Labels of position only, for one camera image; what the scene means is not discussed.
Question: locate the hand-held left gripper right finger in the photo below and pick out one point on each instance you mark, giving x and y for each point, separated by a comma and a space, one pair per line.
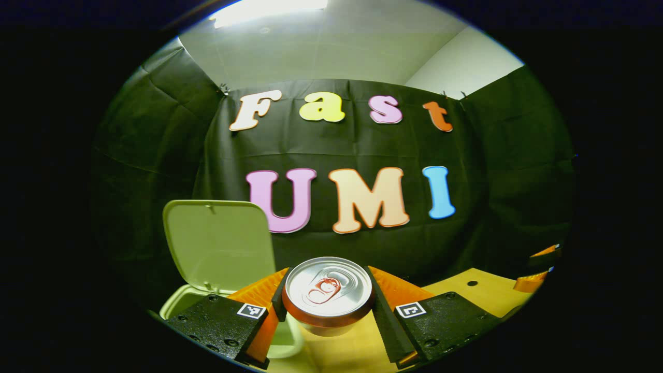
386, 321

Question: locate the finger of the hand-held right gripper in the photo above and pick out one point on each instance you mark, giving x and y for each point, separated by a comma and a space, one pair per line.
531, 282
549, 254

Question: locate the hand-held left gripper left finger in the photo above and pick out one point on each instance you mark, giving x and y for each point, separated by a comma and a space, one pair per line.
279, 305

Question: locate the red pop can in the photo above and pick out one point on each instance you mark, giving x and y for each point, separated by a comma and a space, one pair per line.
326, 290

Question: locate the white desktop garbage bin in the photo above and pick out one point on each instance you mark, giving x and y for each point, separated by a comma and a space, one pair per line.
217, 243

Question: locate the wooden desktop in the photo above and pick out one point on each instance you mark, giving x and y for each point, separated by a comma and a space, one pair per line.
466, 295

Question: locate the black backdrop cloth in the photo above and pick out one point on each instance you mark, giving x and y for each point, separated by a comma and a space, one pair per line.
336, 145

